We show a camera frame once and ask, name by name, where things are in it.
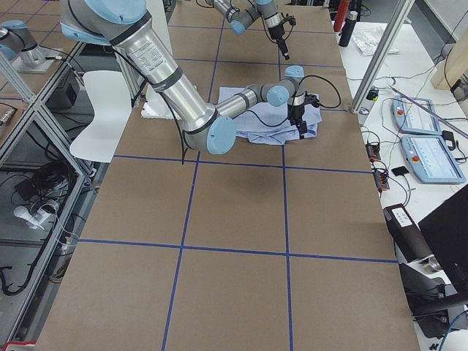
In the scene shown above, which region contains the upper blue teach pendant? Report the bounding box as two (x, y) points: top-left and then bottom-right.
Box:
(391, 96), (442, 135)

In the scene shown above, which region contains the red bottle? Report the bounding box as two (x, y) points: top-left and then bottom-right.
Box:
(333, 0), (350, 33)

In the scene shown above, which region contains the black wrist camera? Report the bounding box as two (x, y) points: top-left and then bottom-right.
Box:
(280, 13), (297, 27)
(304, 92), (321, 108)

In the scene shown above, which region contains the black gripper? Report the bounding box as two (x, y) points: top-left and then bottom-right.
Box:
(268, 23), (290, 60)
(287, 104), (308, 140)

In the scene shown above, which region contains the blue teach pendant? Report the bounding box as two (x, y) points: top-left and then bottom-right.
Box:
(401, 135), (466, 184)
(391, 96), (442, 135)

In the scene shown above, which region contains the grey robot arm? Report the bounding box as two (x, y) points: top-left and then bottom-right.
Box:
(60, 1), (307, 154)
(205, 0), (296, 60)

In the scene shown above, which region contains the lower blue teach pendant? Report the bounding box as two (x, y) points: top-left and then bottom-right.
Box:
(401, 135), (466, 184)

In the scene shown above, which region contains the black water bottle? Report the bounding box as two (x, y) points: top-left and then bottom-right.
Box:
(339, 10), (358, 48)

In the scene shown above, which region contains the blue striped button shirt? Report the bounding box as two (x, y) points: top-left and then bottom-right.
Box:
(218, 87), (322, 146)

